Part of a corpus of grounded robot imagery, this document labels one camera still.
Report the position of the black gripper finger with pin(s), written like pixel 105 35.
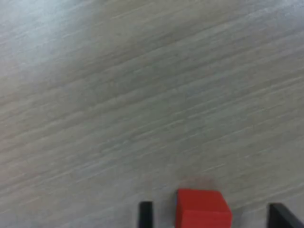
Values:
pixel 282 217
pixel 145 215

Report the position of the red wooden cube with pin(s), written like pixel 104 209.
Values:
pixel 202 209

